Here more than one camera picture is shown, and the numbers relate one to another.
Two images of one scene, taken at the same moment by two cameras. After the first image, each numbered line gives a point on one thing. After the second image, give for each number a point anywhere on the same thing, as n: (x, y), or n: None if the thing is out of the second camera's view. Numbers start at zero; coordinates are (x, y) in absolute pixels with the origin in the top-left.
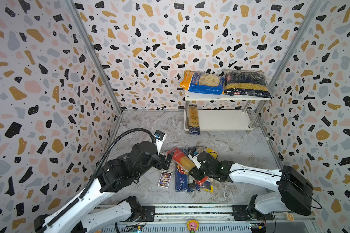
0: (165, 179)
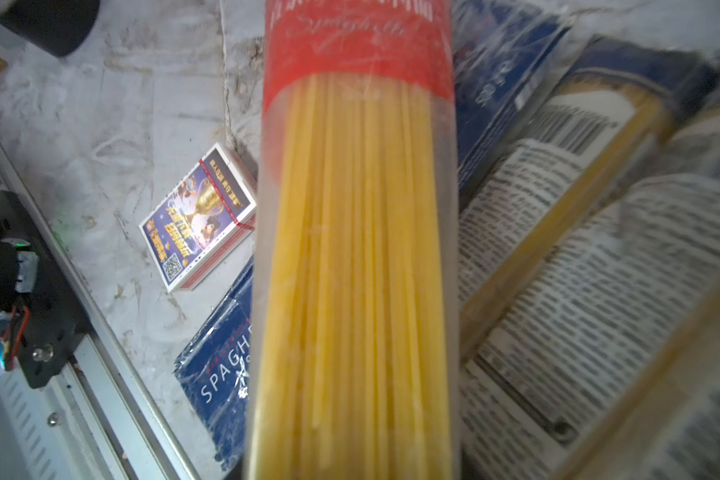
0: (205, 222)
